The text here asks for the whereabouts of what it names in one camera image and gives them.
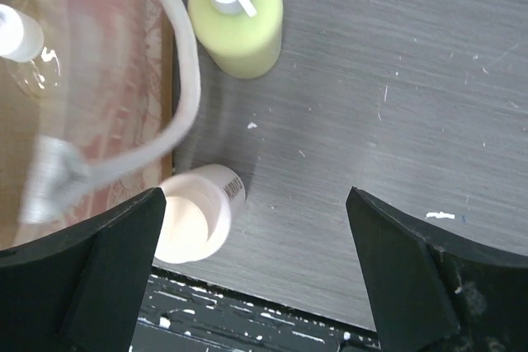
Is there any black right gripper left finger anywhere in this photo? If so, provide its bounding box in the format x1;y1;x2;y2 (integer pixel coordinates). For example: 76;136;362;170
1;187;166;351

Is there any beige bottle wide cap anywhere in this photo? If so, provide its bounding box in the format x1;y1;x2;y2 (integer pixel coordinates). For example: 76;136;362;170
154;164;246;265

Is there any green pump lotion bottle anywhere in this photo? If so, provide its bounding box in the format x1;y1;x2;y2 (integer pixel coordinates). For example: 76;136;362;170
187;0;284;79

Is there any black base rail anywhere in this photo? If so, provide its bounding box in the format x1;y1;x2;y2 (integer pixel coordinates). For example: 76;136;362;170
129;268;381;352

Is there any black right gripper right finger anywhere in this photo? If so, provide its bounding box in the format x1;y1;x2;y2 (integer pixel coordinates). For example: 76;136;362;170
346;188;527;351

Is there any amber bottle white cap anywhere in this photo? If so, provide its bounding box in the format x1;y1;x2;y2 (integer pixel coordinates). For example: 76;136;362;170
1;0;62;99

